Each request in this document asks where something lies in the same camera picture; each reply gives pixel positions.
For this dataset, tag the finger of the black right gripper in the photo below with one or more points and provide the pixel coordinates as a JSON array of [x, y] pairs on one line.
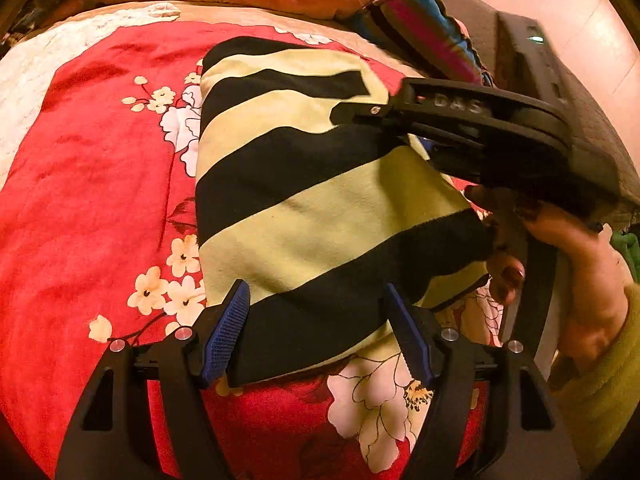
[[453, 155], [422, 100]]

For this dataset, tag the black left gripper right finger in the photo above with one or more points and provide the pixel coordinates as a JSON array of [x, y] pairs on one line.
[[491, 416]]

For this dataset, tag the green black striped frog sweater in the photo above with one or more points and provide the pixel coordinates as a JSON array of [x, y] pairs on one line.
[[317, 218]]

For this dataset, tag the green fleece sleeve forearm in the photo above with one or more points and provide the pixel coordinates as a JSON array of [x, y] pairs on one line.
[[596, 380]]

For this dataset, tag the grey quilted headboard cushion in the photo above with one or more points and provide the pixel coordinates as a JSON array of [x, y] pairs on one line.
[[481, 21]]

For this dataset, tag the colourful striped pillow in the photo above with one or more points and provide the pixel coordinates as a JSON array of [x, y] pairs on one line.
[[423, 34]]

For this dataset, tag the red floral blanket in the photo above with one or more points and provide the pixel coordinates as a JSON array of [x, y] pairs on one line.
[[113, 362]]

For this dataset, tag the peach plaid fluffy bedspread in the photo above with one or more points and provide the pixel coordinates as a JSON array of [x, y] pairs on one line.
[[28, 68]]

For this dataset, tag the black camera box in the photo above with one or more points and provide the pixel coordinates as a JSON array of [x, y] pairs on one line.
[[525, 61]]

